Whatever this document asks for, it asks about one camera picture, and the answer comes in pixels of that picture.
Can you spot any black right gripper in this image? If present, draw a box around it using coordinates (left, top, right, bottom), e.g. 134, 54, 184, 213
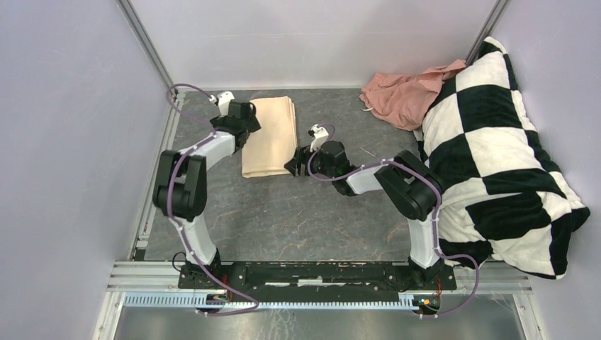
284, 140, 336, 179

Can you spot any beige cloth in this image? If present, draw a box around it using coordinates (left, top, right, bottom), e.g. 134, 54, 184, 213
241, 96, 298, 179

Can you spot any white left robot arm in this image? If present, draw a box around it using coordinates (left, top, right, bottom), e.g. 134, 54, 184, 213
152, 101, 261, 289

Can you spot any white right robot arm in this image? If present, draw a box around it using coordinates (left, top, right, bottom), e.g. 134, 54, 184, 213
284, 141, 444, 289

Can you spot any pink crumpled cloth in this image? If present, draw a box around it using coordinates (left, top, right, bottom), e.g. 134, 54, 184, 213
359, 59, 466, 131

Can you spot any black white checkered pillow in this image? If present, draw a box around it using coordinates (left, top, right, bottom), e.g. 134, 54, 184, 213
415, 37, 590, 280

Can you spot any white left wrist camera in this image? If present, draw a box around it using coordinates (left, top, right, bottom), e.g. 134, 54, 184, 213
209, 91, 235, 116

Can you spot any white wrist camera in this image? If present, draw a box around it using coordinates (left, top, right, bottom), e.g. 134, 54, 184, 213
308, 124, 330, 152
209, 91, 235, 116

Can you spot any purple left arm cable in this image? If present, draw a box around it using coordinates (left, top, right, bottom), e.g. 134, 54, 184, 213
165, 83, 260, 317

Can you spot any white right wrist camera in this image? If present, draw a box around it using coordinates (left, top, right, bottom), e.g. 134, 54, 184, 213
308, 124, 330, 152

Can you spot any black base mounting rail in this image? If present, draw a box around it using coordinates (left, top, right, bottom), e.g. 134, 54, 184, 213
177, 261, 457, 304

